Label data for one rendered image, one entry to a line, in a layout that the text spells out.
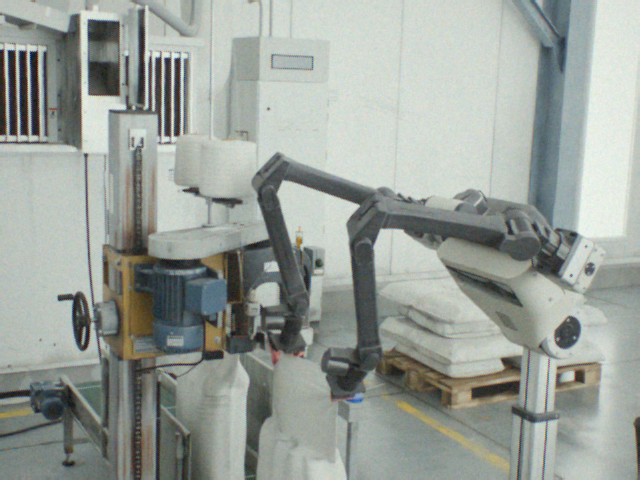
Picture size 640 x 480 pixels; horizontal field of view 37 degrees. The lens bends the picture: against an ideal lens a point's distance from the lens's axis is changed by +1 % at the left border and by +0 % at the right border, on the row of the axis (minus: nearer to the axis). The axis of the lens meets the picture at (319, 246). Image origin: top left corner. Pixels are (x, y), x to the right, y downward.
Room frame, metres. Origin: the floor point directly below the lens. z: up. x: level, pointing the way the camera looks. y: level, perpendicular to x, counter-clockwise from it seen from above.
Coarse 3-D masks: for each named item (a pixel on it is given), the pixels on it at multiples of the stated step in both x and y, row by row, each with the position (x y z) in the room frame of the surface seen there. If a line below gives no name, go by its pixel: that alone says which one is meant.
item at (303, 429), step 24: (288, 360) 2.84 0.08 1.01; (288, 384) 2.65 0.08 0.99; (312, 384) 2.57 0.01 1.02; (288, 408) 2.65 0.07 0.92; (312, 408) 2.57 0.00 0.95; (336, 408) 2.48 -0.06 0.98; (264, 432) 2.77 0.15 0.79; (288, 432) 2.64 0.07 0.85; (312, 432) 2.57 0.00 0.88; (336, 432) 2.47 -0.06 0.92; (264, 456) 2.74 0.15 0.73; (288, 456) 2.58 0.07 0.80; (312, 456) 2.54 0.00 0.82; (336, 456) 2.54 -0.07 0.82
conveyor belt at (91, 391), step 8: (80, 384) 4.40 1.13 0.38; (88, 384) 4.41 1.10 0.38; (96, 384) 4.41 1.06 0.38; (80, 392) 4.29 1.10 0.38; (88, 392) 4.29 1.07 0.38; (96, 392) 4.29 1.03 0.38; (168, 392) 4.33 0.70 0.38; (88, 400) 4.18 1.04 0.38; (96, 400) 4.18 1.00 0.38; (168, 400) 4.21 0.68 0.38; (176, 400) 4.22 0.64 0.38; (96, 408) 4.08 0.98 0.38; (168, 408) 4.11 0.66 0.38; (176, 408) 4.10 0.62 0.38; (176, 416) 4.01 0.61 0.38; (248, 472) 3.43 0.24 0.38
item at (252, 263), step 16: (256, 256) 2.91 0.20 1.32; (272, 256) 2.93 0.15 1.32; (304, 256) 2.99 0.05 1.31; (256, 272) 2.91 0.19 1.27; (272, 272) 2.93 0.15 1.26; (304, 272) 2.99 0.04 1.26; (256, 288) 2.91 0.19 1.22; (240, 304) 2.89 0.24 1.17; (240, 320) 2.89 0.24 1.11; (304, 320) 2.99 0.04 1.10
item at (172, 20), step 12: (96, 0) 5.11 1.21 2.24; (132, 0) 5.30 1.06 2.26; (144, 0) 5.35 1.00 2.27; (192, 0) 5.92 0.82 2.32; (156, 12) 5.44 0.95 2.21; (168, 12) 5.51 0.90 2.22; (192, 12) 5.91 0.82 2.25; (168, 24) 5.56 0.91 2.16; (180, 24) 5.61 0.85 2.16; (192, 24) 5.87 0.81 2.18; (192, 36) 5.82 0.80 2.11
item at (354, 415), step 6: (342, 402) 2.96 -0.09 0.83; (348, 402) 2.94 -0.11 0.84; (360, 402) 2.95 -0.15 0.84; (366, 402) 2.95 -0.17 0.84; (342, 408) 2.96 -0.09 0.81; (348, 408) 2.92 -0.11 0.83; (354, 408) 2.93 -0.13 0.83; (360, 408) 2.94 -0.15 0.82; (366, 408) 2.95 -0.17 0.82; (342, 414) 2.96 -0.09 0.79; (348, 414) 2.92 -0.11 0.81; (354, 414) 2.93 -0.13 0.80; (360, 414) 2.94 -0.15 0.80; (366, 414) 2.95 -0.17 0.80; (348, 420) 2.92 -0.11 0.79; (354, 420) 2.93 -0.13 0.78; (360, 420) 2.94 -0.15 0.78
